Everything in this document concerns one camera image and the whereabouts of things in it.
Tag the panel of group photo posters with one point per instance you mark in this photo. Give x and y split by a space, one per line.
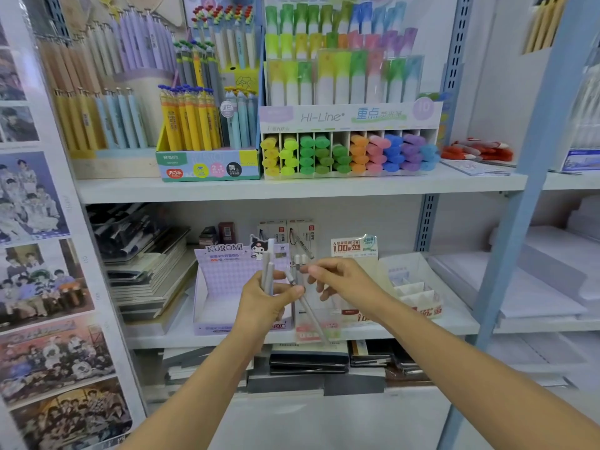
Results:
42 276

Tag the stacks of white paper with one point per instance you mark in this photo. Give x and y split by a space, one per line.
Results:
553 276

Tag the person's right hand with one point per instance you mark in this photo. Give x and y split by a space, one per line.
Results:
356 285

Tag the beige tiered pen display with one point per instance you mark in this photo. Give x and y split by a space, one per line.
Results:
112 156

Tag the row of light blue pens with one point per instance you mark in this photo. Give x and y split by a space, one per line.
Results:
240 117

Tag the white highlighter display stand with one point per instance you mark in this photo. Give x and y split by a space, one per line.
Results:
351 118

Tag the light blue shelf post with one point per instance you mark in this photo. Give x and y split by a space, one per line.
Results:
525 192

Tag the pink white refill display box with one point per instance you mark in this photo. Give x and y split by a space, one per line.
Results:
328 323

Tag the person's left thumb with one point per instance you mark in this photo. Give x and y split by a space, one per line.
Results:
289 291

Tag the row of yellow pens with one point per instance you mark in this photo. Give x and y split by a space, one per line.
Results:
190 119

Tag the stack of dark notebooks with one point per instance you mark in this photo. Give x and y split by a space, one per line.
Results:
389 358

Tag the person's right forearm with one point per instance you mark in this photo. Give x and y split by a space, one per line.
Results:
468 370

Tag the person's left hand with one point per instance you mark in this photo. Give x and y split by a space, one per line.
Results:
260 313

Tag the black flat case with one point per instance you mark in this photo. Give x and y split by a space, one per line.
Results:
307 361

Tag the yellow blue pen display box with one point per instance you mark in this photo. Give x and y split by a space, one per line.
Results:
206 166

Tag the row of yellow wood pencils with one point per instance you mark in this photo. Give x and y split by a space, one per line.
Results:
543 23

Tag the rows of pastel wood pens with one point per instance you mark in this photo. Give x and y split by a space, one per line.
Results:
93 79

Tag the red label pen packet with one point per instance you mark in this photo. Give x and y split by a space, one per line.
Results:
273 230
301 236

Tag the green white refill packet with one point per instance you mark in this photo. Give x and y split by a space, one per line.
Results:
354 246

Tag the grey slotted shelf rail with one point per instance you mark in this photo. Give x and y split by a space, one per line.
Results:
457 60

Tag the long white pen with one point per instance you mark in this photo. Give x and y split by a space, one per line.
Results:
313 319

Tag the person's left forearm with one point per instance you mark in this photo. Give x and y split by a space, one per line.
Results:
197 393

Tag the white gel pen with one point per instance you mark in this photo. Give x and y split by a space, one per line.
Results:
265 264
272 257

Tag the rows of grey flower-top pens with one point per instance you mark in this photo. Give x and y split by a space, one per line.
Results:
220 42

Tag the white divided cardboard box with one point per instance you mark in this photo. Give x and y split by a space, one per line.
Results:
412 285

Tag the stack of books and notebooks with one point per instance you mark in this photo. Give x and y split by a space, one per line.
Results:
145 267

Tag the person's right thumb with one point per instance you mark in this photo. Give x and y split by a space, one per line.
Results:
321 278

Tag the rows of lying coloured highlighters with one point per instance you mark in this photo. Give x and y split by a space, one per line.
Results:
349 154

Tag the white shelf board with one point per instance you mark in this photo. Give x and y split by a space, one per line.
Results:
300 187
422 325

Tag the blue white small box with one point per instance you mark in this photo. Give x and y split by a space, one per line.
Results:
581 160

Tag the thin white notebook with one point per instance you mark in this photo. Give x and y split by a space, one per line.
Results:
473 167

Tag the dark red small box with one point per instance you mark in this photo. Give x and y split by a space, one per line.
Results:
226 232

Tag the purple cartoon display box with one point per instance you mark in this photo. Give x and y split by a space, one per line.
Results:
220 281

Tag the pile of red packets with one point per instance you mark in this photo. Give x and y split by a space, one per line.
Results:
476 149

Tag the rows of upright pastel highlighters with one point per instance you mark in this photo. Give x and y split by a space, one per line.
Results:
342 56

